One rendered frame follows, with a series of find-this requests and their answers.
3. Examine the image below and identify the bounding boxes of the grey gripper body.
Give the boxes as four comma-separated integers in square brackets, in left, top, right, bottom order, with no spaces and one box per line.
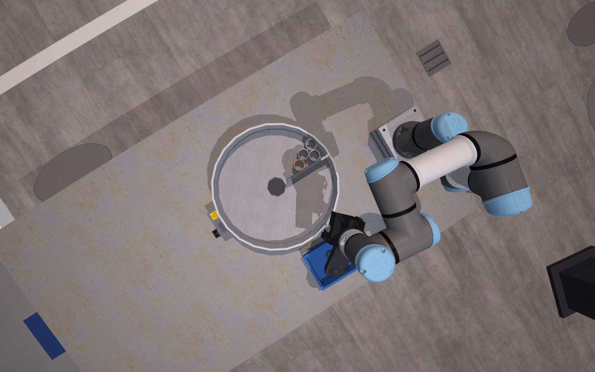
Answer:
[326,211,366,257]

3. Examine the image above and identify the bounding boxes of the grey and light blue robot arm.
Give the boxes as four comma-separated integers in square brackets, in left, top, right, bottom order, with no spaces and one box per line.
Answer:
[324,112,533,282]

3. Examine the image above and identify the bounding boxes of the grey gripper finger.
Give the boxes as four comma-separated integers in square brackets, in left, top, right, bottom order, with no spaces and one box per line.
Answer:
[321,225,331,240]

